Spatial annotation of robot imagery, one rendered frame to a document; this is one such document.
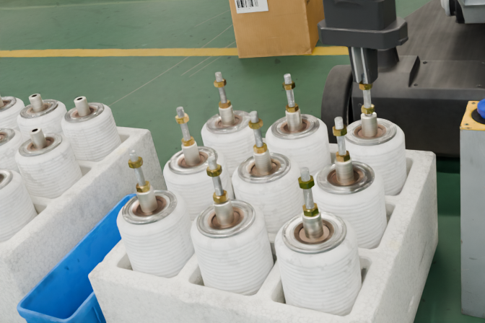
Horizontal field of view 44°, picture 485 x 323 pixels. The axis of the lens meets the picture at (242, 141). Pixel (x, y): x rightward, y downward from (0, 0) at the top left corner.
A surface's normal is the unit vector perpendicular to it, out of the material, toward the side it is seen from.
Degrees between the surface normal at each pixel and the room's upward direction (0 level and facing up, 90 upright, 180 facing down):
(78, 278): 88
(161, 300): 90
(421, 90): 46
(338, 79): 18
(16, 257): 90
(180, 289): 0
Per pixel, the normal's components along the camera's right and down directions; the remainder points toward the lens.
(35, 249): 0.88, 0.08
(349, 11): -0.59, 0.48
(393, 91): -0.41, -0.23
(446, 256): -0.18, -0.86
